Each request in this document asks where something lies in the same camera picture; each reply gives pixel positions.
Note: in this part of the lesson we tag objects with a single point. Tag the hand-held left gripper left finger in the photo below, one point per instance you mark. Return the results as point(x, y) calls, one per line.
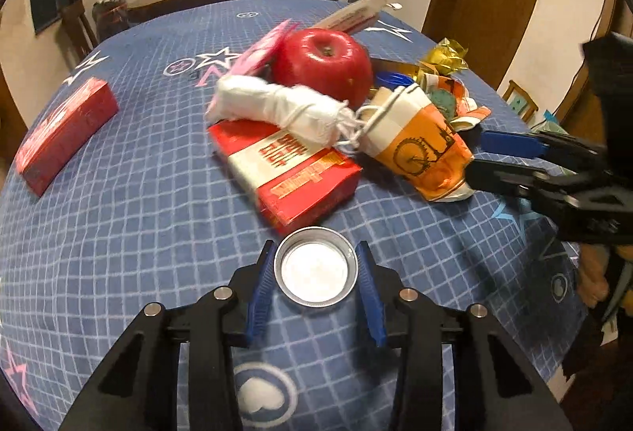
point(259, 297)

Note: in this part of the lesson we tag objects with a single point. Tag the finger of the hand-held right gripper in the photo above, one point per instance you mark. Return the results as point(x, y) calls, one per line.
point(509, 142)
point(499, 176)

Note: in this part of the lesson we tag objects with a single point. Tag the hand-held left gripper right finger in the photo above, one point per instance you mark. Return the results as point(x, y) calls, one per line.
point(371, 297)

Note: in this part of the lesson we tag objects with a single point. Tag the small round metal tin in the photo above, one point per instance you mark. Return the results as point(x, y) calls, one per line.
point(316, 270)

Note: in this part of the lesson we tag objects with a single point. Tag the printed paper cup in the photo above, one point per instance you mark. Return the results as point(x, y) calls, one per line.
point(457, 97)

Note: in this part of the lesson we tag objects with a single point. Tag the orange paper cup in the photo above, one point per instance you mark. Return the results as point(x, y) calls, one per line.
point(420, 149)

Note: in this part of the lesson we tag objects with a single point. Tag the pink and white packet box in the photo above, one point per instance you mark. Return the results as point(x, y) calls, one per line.
point(259, 50)

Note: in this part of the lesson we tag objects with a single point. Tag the person's right hand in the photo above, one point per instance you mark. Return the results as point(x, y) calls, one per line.
point(591, 272)

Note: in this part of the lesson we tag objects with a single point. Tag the small light wooden chair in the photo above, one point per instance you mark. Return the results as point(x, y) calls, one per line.
point(519, 99)

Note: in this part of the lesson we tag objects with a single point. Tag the gold foil wrapper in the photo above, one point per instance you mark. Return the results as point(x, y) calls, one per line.
point(445, 55)

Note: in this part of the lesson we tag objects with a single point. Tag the red and white box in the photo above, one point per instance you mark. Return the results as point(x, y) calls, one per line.
point(296, 183)

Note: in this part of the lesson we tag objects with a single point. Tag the blue plastic lid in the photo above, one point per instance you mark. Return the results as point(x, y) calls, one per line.
point(393, 78)

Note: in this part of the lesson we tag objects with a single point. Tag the blue checked tablecloth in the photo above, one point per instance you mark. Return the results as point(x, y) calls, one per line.
point(148, 213)

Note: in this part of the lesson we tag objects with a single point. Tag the red apple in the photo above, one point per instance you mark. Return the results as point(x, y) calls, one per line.
point(321, 65)

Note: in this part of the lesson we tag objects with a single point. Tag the long beige tube box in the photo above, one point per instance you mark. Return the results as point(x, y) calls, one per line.
point(351, 14)

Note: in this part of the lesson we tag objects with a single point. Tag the plain red box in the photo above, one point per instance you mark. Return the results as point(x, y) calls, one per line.
point(64, 134)

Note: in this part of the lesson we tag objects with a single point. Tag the dark wooden chair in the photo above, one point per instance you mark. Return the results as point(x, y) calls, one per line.
point(74, 30)

